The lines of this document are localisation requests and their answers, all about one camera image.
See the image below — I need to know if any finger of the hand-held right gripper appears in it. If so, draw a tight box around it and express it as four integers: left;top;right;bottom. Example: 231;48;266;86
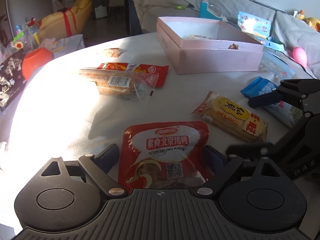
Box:
226;142;274;159
248;79;320;117

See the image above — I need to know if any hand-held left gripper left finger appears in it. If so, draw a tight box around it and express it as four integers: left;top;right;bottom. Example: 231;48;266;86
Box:
40;144;128;198

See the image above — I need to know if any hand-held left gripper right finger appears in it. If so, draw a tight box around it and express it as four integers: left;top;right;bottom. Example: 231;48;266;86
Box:
197;145;282;198

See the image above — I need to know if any blue snack bag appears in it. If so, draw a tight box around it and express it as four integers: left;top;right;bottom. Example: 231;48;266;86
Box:
240;76;302;128

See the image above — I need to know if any red snack pouch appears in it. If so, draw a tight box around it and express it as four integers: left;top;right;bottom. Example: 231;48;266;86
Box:
117;121;210;190

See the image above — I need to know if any pink cardboard box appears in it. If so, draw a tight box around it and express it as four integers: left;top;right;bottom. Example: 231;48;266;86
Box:
156;16;264;76

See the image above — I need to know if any light blue printed sheet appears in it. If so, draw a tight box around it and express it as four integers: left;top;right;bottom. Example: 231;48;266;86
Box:
259;51;296;80

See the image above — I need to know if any golden rice cracker packet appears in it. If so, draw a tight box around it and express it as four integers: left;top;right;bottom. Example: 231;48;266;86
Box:
191;90;268;143

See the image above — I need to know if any pink balloon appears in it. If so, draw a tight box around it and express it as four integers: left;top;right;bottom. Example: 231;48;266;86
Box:
292;47;308;68

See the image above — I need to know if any small blue paper box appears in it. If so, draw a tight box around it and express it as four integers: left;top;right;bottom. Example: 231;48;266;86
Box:
257;36;286;52

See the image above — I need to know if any clear brown bread packet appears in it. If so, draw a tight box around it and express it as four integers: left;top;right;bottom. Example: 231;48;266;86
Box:
79;67;156;103

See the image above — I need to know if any light blue printed card box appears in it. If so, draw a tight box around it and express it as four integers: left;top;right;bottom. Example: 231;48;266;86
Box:
236;11;272;34

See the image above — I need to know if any yellow brown plush toy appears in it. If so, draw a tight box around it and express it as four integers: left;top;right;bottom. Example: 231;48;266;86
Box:
293;9;320;32

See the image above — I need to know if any long red snack packet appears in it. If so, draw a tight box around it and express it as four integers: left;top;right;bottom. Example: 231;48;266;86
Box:
96;62;170;88

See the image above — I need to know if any small clear snack packet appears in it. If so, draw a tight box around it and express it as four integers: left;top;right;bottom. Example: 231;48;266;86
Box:
103;47;126;58

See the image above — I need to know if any blue plastic container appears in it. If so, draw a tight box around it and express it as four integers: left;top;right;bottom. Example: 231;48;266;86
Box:
199;0;226;22

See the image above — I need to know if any white side table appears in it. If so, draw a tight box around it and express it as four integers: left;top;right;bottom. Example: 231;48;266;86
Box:
37;34;85;56

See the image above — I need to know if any orange bowl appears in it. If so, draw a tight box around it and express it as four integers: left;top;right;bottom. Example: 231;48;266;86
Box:
22;47;55;79

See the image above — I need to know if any black printed box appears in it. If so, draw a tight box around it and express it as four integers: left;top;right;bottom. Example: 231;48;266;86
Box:
0;54;28;112

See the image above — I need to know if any pink plush toy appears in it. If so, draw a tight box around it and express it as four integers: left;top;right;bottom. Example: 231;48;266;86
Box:
41;37;57;50

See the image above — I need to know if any grey covered sofa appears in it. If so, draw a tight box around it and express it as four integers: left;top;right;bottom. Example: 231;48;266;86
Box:
132;0;320;80

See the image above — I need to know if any yellow bag with red ribbon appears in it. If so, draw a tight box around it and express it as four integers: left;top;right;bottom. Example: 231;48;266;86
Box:
39;0;93;40

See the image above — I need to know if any clear toy packaging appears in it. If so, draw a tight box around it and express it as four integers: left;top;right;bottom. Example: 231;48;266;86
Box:
11;17;41;48

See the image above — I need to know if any dark blue panel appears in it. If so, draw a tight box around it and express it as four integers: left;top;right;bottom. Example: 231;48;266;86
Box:
123;0;143;36

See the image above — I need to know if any white chair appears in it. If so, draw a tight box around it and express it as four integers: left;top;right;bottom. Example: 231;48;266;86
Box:
95;0;126;26

